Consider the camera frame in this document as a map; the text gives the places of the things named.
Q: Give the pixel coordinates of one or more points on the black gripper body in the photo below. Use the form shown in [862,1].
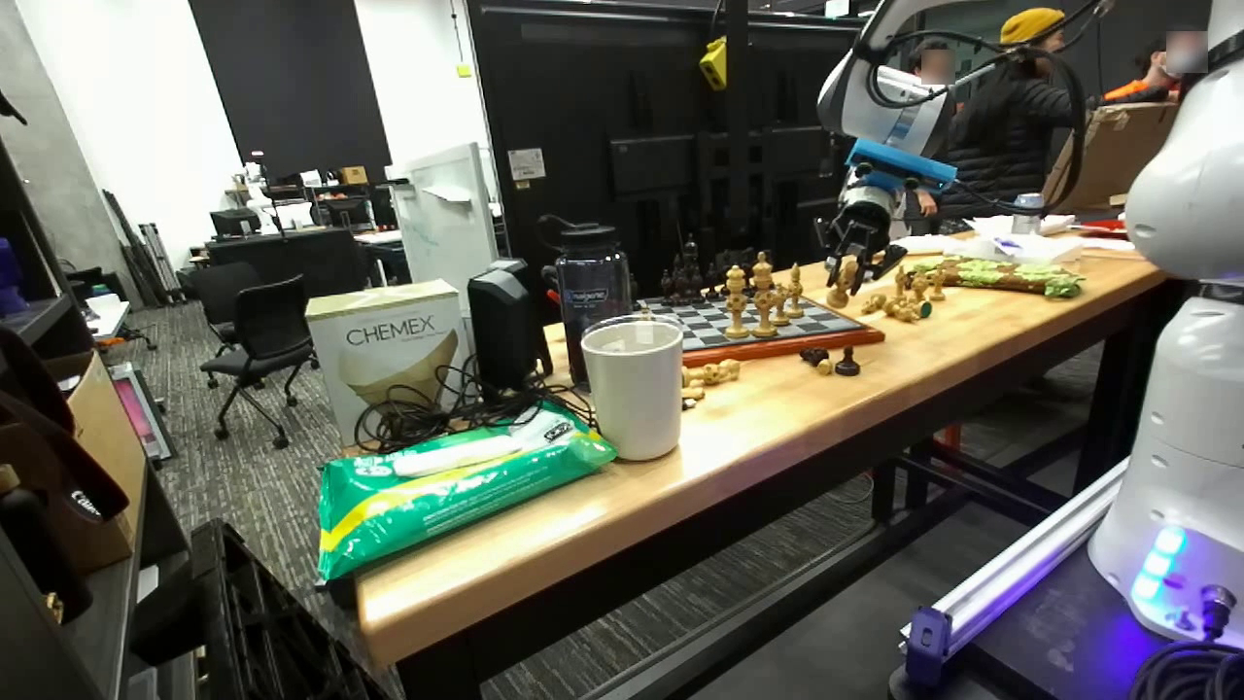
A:
[865,217]

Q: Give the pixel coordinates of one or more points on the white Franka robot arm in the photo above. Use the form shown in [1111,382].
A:
[1181,427]

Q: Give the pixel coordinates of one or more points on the dark wooden chess piece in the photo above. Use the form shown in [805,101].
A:
[850,363]
[686,273]
[821,357]

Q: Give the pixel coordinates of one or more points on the white board panel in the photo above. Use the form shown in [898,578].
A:
[447,217]

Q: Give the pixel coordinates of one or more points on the green and brown leafy mat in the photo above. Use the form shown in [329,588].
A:
[1058,280]
[993,273]

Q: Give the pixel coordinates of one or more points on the white paper sheet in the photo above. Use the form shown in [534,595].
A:
[1024,237]

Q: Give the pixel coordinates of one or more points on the clear plastic cup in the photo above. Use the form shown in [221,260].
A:
[1028,215]

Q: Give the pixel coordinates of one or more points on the person in black shirt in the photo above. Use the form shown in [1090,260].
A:
[931,58]

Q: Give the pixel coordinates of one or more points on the person with yellow beanie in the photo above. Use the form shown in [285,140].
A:
[1018,128]

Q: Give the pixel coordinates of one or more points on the yellow triangular flag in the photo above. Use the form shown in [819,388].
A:
[718,63]

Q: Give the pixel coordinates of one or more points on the red plate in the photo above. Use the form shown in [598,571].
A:
[1102,228]

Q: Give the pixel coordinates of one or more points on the white plastic cup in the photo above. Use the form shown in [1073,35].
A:
[631,388]

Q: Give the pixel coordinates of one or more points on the dark glass jar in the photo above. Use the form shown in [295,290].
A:
[593,296]

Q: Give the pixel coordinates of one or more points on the black partition panel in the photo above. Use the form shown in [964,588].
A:
[624,128]

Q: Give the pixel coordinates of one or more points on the brown cardboard box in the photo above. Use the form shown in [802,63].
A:
[1123,155]

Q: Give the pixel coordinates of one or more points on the person with face mask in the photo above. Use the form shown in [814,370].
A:
[1169,63]

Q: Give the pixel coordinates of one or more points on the black coffee grinder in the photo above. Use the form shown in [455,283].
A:
[504,329]

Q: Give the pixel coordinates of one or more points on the green wipes bag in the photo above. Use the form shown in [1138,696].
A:
[451,487]

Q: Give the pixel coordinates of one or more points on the white Chemex box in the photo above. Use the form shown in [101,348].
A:
[383,344]

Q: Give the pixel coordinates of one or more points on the dark office desk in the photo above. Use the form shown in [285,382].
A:
[306,252]

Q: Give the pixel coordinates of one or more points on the black office chair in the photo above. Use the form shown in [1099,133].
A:
[265,335]

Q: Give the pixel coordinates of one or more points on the black plastic crate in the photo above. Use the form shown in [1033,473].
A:
[257,623]

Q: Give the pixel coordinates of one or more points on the pink and white flat box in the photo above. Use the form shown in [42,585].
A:
[142,408]

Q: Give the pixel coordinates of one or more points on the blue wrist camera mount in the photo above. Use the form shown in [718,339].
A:
[905,164]

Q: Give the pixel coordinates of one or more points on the chess board with brown frame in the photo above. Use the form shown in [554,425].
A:
[713,329]

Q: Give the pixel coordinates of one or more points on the aluminium rail with blue bracket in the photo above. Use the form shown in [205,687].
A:
[1003,585]

